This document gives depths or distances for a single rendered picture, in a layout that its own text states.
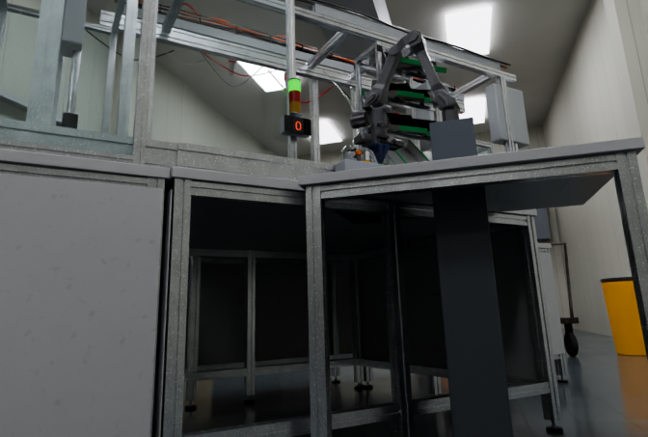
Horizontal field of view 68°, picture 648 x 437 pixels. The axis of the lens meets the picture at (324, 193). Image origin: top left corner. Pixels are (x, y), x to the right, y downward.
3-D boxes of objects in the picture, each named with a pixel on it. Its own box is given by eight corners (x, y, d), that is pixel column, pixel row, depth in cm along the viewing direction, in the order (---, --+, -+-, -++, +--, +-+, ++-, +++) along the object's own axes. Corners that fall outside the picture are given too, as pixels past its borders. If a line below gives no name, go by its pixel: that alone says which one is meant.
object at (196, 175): (537, 215, 201) (536, 208, 202) (172, 177, 128) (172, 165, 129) (354, 255, 320) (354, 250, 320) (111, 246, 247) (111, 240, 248)
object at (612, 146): (645, 147, 116) (643, 136, 117) (297, 185, 141) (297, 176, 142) (583, 204, 182) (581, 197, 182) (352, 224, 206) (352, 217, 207)
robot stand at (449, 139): (479, 177, 149) (472, 117, 154) (434, 180, 153) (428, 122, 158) (479, 186, 162) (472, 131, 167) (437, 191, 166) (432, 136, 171)
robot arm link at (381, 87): (424, 42, 178) (399, 39, 183) (418, 32, 171) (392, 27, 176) (396, 115, 177) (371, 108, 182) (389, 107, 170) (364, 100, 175)
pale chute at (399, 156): (434, 177, 197) (437, 168, 195) (405, 176, 193) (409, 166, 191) (406, 148, 220) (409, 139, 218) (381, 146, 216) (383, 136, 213)
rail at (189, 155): (417, 201, 180) (415, 173, 183) (176, 175, 137) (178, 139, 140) (408, 204, 185) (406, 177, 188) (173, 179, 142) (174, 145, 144)
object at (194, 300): (488, 372, 351) (475, 255, 372) (185, 410, 245) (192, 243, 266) (451, 368, 383) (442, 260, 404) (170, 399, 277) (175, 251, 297)
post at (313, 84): (323, 247, 299) (316, 47, 333) (316, 247, 297) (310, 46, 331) (319, 248, 303) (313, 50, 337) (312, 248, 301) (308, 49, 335)
